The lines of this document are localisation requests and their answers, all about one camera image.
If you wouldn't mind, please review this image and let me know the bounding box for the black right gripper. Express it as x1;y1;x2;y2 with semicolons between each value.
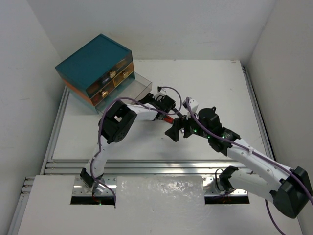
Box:
165;107;211;141

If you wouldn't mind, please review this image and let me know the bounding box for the red handled adjustable wrench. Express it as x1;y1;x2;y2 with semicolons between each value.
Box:
163;116;174;124

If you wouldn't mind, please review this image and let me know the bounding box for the transparent wide bottom drawer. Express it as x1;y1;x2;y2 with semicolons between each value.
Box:
95;72;153;114

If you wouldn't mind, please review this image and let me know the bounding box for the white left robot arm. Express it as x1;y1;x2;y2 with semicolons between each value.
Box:
80;92;180;188

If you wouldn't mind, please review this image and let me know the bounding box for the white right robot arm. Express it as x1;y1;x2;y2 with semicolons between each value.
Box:
165;107;313;218

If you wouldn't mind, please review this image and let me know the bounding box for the white foam cover panel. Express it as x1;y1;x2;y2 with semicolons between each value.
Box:
116;176;204;208

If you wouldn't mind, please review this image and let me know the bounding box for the teal drawer organizer box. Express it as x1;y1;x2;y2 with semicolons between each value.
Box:
55;34;135;112

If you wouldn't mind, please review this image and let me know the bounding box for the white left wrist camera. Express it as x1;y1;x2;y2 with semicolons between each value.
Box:
156;87;167;99

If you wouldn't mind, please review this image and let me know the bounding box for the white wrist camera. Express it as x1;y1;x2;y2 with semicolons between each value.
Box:
183;97;199;119
156;87;167;99

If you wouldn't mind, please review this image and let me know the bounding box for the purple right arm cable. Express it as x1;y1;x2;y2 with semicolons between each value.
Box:
184;97;313;235

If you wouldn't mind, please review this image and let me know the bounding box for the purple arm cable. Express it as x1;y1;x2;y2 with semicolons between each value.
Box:
184;97;313;235
90;86;183;196

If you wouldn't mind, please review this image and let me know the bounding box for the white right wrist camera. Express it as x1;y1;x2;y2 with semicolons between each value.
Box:
183;97;199;119

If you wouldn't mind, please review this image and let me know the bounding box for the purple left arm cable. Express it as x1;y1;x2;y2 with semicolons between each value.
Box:
90;86;183;196

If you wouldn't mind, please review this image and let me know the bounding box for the aluminium table edge rail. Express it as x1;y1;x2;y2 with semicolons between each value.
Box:
41;160;252;175

